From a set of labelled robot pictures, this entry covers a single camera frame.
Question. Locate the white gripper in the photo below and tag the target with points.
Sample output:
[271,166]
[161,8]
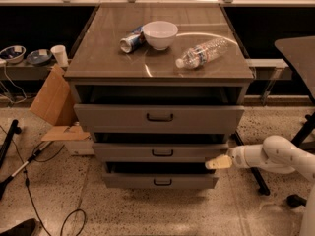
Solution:
[238,157]

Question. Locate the grey drawer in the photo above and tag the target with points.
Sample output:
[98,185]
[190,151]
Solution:
[160,181]
[179,119]
[157,152]

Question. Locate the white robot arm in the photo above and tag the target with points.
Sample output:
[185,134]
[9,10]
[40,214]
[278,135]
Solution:
[308,220]

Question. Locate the grey drawer cabinet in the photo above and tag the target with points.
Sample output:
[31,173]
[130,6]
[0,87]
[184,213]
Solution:
[101,73]

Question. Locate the grey bottom drawer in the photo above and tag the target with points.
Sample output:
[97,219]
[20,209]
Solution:
[160,181]

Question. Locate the grey top drawer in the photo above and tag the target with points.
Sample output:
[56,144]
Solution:
[179,119]

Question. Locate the black caster foot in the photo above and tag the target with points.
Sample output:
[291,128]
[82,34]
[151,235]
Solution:
[295,201]

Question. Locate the black stand leg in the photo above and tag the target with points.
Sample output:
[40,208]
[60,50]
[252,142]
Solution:
[261,182]

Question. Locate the clear plastic water bottle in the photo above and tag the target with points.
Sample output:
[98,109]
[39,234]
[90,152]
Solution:
[201,54]

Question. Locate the crushed soda can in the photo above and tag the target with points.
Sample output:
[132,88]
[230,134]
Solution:
[133,40]

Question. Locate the brown cardboard box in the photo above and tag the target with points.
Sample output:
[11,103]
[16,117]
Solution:
[55,105]

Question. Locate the white paper cup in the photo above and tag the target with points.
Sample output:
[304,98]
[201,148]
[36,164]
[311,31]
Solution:
[59,52]

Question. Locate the black shoe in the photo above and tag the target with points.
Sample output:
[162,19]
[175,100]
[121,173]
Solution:
[25,228]

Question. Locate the blue bowl on shelf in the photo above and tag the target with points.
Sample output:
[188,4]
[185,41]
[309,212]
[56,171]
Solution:
[39,57]

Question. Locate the black left stand foot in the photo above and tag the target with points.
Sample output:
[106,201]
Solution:
[14,129]

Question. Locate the grey low shelf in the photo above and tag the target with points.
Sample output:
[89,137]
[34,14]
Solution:
[27,72]

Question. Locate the black and silver pole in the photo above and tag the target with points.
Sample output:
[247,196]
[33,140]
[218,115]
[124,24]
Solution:
[4,183]

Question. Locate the white bowl on shelf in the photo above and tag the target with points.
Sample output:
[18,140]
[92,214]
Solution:
[13,54]

